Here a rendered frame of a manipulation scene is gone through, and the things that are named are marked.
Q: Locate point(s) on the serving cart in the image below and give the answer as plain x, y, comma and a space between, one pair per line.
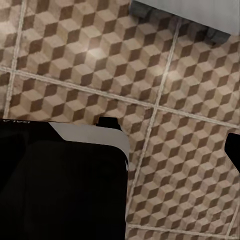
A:
222, 16

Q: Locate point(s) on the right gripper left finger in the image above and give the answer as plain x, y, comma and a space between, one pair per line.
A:
12, 149

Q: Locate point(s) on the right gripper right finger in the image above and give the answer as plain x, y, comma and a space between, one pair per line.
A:
232, 149

